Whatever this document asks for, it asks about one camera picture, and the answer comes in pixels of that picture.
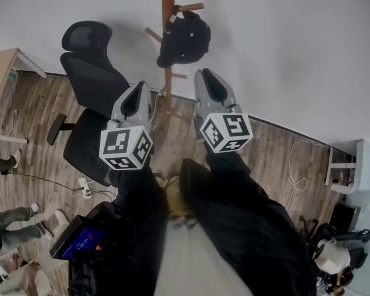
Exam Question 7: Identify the person's white shirt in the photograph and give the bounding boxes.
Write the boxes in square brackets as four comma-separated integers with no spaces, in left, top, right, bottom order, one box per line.
[153,217,254,296]

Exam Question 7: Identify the white shelf unit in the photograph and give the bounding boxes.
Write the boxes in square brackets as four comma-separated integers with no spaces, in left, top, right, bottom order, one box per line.
[324,138,370,195]

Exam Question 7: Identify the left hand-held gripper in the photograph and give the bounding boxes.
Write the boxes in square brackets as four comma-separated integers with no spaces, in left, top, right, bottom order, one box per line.
[99,80,155,171]

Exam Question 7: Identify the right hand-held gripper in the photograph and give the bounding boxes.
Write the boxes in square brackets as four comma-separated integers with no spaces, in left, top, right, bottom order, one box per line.
[193,67,255,154]

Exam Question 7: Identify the black floor cable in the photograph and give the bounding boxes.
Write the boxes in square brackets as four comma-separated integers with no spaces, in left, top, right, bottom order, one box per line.
[0,170,84,194]

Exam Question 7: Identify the person's left forearm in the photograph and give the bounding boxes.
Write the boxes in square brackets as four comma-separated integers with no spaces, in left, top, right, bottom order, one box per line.
[68,163,170,296]

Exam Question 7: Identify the white fabric bundle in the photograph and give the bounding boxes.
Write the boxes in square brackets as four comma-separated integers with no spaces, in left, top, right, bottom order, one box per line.
[0,250,63,296]

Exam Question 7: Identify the white power strip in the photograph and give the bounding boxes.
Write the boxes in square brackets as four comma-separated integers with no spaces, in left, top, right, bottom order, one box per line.
[78,177,94,200]

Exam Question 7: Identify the light wooden desk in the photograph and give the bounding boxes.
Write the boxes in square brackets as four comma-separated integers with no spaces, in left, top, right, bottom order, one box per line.
[0,47,49,145]

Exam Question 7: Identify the black baseball cap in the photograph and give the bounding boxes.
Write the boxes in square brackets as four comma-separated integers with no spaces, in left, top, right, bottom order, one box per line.
[156,9,212,69]

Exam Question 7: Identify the black box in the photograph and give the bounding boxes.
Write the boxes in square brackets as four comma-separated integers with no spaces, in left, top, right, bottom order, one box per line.
[329,203,362,232]

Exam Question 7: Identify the black mesh office chair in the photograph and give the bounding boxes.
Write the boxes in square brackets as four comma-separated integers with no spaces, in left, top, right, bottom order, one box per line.
[46,20,134,187]

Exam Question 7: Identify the black tablet blue screen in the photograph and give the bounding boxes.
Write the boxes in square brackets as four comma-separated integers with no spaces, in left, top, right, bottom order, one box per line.
[49,214,108,262]

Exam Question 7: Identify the person's right forearm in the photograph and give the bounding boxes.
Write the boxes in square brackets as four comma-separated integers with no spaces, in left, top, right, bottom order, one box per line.
[179,149,320,296]

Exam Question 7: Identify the black padded bar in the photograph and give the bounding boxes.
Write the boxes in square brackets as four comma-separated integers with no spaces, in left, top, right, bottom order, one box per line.
[335,229,370,244]

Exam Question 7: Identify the long white looped cable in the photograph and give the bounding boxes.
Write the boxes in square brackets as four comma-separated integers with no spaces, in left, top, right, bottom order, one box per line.
[284,138,328,210]

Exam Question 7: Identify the person's olive trousers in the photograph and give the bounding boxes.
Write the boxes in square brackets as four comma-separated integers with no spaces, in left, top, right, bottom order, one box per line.
[164,177,199,225]

